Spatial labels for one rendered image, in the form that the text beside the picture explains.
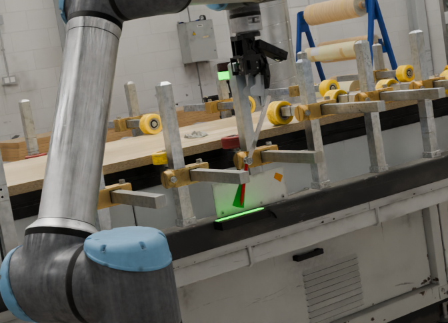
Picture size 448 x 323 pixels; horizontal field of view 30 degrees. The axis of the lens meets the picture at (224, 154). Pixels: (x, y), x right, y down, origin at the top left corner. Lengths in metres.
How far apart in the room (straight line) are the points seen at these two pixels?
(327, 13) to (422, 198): 6.91
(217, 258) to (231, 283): 0.32
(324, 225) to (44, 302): 1.32
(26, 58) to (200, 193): 7.30
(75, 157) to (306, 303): 1.51
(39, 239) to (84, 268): 0.13
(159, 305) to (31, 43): 8.49
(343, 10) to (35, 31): 3.51
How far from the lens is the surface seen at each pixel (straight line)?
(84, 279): 1.51
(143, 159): 2.52
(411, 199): 2.95
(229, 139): 2.59
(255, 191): 2.49
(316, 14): 9.91
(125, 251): 1.45
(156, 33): 10.59
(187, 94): 10.74
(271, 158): 2.46
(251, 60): 2.38
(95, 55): 1.72
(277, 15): 6.38
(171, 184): 2.34
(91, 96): 1.69
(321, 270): 3.00
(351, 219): 2.77
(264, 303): 2.87
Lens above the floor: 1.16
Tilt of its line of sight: 7 degrees down
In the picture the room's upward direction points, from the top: 9 degrees counter-clockwise
